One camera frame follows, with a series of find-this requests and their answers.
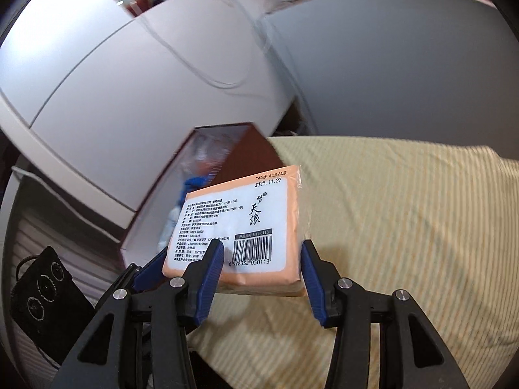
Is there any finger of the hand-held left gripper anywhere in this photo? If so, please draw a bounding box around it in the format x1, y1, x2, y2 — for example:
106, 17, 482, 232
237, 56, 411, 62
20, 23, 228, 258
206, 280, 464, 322
124, 248, 172, 292

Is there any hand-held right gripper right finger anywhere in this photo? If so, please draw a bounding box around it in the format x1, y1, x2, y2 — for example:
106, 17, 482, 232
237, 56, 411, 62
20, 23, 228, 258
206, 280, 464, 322
301, 239, 457, 389

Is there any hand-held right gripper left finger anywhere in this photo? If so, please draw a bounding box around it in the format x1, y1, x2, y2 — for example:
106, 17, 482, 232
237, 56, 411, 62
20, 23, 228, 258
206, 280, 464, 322
57, 240, 225, 389

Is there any small pale bottle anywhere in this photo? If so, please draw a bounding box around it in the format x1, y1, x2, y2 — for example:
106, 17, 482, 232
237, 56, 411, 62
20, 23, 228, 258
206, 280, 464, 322
156, 206, 180, 252

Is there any orange tissue pack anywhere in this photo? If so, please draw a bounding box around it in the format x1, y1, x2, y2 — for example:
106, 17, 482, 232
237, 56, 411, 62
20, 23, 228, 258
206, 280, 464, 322
162, 165, 308, 298

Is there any blue cloth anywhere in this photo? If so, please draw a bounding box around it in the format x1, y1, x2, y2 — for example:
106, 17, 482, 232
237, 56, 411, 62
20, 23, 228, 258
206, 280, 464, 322
180, 175, 217, 200

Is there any red cardboard box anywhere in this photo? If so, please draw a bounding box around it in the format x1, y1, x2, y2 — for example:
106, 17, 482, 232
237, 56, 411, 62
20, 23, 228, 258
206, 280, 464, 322
117, 122, 284, 270

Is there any black device with dials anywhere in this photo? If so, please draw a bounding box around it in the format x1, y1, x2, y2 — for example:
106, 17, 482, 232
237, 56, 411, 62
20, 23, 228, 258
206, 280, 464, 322
10, 246, 97, 367

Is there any yellow striped bed sheet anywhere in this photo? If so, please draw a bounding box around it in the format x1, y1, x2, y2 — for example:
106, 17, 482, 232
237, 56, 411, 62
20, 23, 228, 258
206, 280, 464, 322
187, 136, 519, 389

